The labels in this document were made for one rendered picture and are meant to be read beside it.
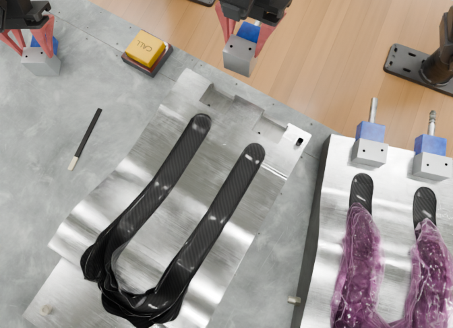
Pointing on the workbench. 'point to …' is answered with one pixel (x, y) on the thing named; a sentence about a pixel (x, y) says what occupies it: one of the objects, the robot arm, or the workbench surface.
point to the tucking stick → (84, 139)
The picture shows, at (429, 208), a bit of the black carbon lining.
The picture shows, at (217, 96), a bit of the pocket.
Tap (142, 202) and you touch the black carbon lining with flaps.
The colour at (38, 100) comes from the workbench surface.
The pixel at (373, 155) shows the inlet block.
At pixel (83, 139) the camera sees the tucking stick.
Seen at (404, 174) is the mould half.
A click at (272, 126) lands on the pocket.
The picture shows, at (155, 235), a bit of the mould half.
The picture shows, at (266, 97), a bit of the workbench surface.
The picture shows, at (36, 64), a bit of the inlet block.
